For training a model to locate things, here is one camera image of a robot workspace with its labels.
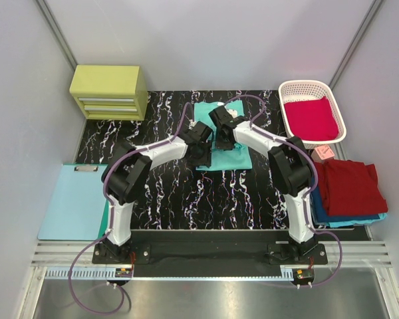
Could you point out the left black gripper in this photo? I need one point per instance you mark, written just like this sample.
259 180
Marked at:
206 154

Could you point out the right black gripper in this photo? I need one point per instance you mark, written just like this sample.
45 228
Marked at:
220 145

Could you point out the teal t shirt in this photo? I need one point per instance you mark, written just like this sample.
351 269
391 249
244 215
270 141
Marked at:
221 160

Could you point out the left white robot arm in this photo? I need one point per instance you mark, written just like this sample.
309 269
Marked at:
125 177

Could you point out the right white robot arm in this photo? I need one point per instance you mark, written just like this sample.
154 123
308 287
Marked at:
291 174

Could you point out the white plastic laundry basket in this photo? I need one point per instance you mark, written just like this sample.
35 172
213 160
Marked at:
302 90

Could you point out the magenta shirt in basket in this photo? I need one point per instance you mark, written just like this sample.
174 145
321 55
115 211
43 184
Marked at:
312 120

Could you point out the pink paper card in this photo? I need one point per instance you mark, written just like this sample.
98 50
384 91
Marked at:
322 153

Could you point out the yellow drawer cabinet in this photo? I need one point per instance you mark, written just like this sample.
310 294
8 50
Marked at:
110 92

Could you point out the dark red folded shirt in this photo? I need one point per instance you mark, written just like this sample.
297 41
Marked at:
350 189

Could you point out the green clipboard with paper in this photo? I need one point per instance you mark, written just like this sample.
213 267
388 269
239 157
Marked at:
76 207

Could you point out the light blue folded shirt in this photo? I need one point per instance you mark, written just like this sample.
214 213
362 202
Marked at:
339 224

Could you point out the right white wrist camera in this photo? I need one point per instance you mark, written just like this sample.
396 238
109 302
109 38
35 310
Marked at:
232 112

